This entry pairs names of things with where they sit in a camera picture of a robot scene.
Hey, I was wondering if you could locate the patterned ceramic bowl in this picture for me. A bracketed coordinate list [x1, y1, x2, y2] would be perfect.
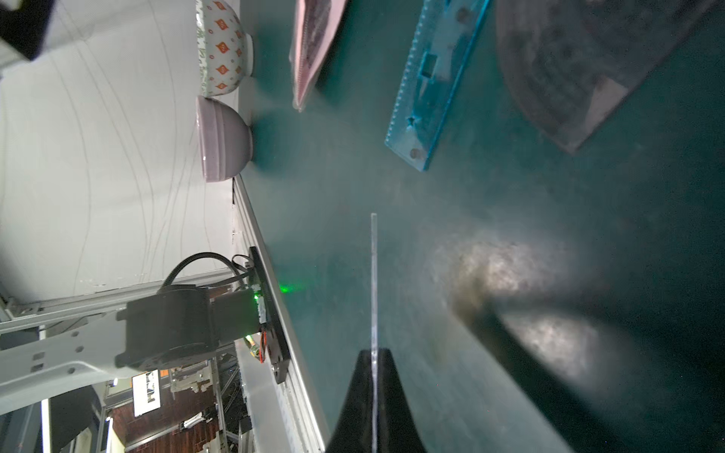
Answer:
[196, 0, 254, 97]

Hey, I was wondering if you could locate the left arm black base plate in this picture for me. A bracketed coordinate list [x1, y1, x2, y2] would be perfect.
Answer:
[249, 247, 292, 384]

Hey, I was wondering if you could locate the clear triangle set square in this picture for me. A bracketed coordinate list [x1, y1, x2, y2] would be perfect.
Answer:
[370, 213, 379, 453]

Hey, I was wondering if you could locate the plain purple bowl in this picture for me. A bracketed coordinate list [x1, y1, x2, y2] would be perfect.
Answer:
[196, 96, 254, 183]

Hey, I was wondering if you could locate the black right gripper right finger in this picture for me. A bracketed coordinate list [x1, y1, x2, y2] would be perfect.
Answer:
[377, 348, 426, 453]

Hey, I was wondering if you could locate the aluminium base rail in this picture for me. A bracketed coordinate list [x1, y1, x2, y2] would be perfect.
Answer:
[233, 176, 330, 452]

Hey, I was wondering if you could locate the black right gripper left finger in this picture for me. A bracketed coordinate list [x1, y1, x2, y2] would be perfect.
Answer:
[327, 350, 373, 453]

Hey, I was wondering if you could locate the blue transparent straight ruler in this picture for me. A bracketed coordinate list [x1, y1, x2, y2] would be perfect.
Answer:
[385, 0, 490, 172]

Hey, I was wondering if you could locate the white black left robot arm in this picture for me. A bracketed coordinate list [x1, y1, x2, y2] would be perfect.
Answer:
[1, 286, 262, 413]

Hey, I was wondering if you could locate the clear protractor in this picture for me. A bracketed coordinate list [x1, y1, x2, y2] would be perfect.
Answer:
[495, 0, 717, 153]

